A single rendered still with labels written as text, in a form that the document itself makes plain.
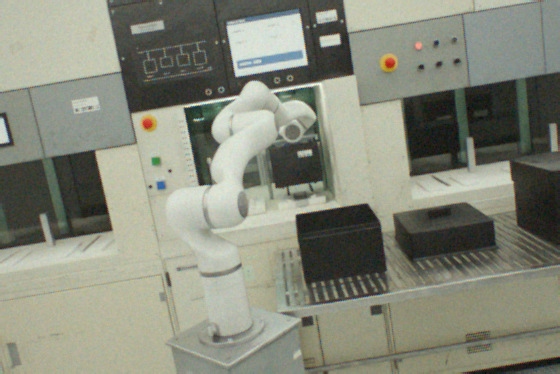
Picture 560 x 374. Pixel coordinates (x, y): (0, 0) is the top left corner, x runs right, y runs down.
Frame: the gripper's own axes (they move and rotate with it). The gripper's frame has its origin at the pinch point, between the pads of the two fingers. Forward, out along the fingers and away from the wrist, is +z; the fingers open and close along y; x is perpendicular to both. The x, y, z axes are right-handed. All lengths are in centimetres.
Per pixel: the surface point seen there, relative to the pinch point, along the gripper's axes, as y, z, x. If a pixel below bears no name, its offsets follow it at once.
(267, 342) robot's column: -18, -108, -47
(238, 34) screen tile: -15, -30, 40
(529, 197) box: 77, -61, -33
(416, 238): 34, -69, -38
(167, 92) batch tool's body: -45, -30, 23
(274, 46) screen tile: -1.7, -30.2, 33.5
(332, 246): 6, -74, -35
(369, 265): 17, -74, -43
